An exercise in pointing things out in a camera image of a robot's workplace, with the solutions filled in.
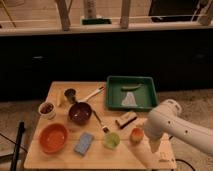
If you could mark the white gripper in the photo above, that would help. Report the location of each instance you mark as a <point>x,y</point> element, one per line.
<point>154,141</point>

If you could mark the red yellow apple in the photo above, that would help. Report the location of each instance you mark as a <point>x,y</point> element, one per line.
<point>136,135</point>

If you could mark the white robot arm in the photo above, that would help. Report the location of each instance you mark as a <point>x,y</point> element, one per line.
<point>164,119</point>

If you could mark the purple bowl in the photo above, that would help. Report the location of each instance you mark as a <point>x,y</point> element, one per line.
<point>80,113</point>

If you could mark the orange bowl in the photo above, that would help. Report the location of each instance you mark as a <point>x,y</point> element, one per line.
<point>52,138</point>

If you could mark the wooden block eraser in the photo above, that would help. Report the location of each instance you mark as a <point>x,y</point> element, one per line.
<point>125,119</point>

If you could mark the white crumpled cloth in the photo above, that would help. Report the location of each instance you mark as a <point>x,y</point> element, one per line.
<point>129,100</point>

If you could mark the green plastic tray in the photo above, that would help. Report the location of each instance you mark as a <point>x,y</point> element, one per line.
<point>145,96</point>

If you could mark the green cup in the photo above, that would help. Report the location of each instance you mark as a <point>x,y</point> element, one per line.
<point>111,140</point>

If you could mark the small brush tool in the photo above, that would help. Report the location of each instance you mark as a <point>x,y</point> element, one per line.
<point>103,126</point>

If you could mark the green pea pod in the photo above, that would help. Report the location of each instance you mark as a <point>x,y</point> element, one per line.
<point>131,88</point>

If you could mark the blue sponge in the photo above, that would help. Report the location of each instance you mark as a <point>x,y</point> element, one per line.
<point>84,143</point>

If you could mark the wooden table board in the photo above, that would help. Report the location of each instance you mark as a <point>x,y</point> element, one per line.
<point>125,156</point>

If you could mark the dark metal cup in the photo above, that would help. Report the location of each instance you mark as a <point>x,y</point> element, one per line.
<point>70,94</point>

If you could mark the yellow banana piece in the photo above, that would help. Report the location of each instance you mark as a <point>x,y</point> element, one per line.
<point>59,98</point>

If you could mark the white cup with contents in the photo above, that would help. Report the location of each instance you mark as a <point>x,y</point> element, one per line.
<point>47,110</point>

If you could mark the green box on shelf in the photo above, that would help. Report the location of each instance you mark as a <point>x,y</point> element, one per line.
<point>96,21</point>

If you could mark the black pole stand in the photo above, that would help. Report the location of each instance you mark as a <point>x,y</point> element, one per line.
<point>15,156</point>

